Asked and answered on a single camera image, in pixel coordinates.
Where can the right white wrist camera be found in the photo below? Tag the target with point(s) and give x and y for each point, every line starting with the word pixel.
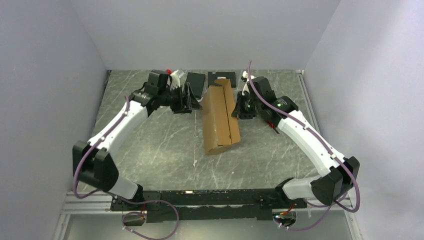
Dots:
pixel 244 78

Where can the aluminium frame rail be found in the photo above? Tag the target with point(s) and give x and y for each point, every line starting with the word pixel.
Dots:
pixel 308 102

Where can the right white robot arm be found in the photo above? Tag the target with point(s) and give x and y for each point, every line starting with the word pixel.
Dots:
pixel 336 174

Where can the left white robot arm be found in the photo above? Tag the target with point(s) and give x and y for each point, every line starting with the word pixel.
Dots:
pixel 94 168

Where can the brown cardboard express box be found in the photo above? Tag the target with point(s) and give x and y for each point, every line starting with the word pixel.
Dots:
pixel 219 128

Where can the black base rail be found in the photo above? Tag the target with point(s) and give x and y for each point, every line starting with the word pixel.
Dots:
pixel 219 204

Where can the black box with label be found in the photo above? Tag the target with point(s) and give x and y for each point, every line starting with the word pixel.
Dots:
pixel 212 76

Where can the black foam block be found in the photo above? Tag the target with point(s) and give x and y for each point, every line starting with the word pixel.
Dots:
pixel 196 82

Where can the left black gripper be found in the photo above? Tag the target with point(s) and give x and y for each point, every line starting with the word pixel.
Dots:
pixel 187 103

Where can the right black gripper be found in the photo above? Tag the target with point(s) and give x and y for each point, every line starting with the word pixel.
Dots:
pixel 238 111

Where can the red black utility knife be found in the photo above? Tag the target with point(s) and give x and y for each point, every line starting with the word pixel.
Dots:
pixel 272 126

